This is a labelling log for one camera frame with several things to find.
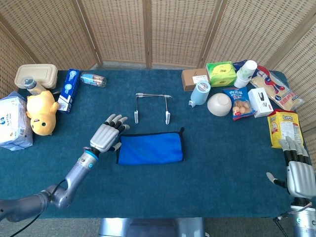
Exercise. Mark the woven bamboo folding screen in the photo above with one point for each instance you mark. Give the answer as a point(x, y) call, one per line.
point(172, 32)

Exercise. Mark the brown cardboard box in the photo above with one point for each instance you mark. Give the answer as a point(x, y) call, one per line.
point(191, 79)

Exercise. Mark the stack of paper cups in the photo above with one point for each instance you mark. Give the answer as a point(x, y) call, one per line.
point(244, 74)

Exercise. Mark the dark blue snack bag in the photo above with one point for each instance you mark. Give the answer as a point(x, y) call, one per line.
point(238, 65)

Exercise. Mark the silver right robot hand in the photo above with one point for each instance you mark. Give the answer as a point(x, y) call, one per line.
point(300, 177)

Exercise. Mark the beige upturned bowl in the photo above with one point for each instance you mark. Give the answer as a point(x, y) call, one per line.
point(219, 105)

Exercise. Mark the beige lidded lunch box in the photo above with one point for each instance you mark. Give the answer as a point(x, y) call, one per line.
point(37, 72)

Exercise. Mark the blue toothpaste box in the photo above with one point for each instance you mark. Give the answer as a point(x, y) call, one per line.
point(69, 91)

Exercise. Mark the grey and blue cloth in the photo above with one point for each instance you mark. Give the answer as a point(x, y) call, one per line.
point(150, 148)

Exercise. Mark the green tissue pack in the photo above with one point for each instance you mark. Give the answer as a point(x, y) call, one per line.
point(221, 72)

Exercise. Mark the yellow Lipo snack bag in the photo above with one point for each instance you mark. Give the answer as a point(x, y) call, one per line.
point(286, 123)

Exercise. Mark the blue biscuit snack bag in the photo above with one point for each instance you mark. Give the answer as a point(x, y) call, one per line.
point(239, 106)

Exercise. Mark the yellow plush toy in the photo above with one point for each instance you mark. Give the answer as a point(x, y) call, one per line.
point(42, 111)

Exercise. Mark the silver robot torso base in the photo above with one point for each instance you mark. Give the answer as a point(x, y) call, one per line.
point(148, 227)

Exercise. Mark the beige bottle with grey cap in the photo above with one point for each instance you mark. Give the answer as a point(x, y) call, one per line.
point(30, 84)

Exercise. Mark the white stapler box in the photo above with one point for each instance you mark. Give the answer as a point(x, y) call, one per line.
point(260, 102)

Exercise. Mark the white tissue pack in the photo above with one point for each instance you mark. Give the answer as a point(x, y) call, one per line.
point(10, 118)

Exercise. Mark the teal carpet table mat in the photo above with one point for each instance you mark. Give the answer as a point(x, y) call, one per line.
point(197, 187)

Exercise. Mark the light blue cylindrical cup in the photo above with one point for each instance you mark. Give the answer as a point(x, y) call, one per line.
point(200, 95)

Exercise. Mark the cartoon printed glove package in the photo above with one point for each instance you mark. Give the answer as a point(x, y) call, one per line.
point(284, 93)

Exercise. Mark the clear plastic snack bottle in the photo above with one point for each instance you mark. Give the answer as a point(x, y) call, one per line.
point(93, 79)

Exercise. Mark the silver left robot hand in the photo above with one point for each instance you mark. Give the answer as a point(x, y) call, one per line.
point(105, 137)

